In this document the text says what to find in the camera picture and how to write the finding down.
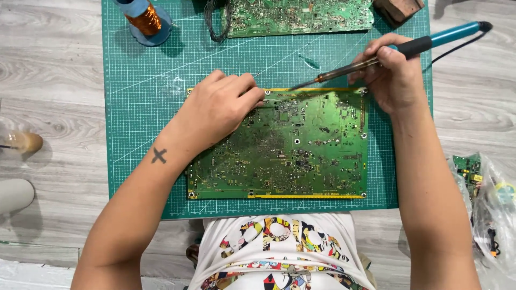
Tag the person's right hand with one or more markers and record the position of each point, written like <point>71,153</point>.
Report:
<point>393,76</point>

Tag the person's left hand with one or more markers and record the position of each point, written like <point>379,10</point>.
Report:
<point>217,108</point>

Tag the person's left fingers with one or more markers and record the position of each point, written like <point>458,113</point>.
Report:
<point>238,86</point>

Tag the person's right fingers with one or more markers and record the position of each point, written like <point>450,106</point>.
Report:
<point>369,68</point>

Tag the large green circuit board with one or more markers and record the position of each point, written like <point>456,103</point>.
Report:
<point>290,153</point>

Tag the brown wooden block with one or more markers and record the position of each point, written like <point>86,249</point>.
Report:
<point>398,10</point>

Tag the green cutting mat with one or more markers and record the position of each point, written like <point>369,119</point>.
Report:
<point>169,80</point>

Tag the green circuit board with components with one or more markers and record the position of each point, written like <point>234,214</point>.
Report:
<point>298,16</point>

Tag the white printed t-shirt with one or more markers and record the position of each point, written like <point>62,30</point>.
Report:
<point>278,253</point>

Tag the clear plastic bag of parts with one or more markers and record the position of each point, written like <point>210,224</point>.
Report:
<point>485,201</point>

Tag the clear bottle with brown liquid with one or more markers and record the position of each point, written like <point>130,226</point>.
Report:
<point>20,141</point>

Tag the grey rounded object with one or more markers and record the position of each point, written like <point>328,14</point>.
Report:
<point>14,195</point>

